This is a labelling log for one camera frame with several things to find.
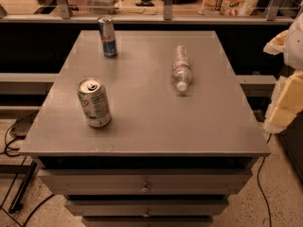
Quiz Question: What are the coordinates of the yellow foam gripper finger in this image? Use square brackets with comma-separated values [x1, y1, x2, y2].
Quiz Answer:
[263, 72, 303, 133]
[263, 30, 288, 55]

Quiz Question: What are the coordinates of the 7up can green white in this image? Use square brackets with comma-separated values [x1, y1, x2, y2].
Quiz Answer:
[77, 78, 112, 128]

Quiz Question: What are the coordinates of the Red Bull can blue silver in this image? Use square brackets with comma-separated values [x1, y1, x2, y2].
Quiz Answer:
[98, 16, 117, 58]

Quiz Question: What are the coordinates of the clear plastic water bottle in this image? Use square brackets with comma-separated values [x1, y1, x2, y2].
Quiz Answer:
[171, 45, 192, 92]

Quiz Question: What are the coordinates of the grey metal railing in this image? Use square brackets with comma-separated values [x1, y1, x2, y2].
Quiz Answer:
[0, 0, 302, 25]

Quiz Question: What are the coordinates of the middle drawer with knob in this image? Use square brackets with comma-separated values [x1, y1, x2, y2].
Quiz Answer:
[65, 200, 228, 217]

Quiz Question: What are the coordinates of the drawer with knob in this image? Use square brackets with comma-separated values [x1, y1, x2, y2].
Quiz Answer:
[65, 200, 228, 217]
[38, 169, 252, 196]

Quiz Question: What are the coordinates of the top drawer with knob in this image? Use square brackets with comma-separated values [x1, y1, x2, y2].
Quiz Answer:
[38, 169, 252, 196]

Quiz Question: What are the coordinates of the black cable right floor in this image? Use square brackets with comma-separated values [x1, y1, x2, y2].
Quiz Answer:
[256, 132, 274, 227]

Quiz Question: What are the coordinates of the black cables left floor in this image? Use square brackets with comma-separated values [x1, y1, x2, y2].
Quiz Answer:
[0, 111, 56, 227]

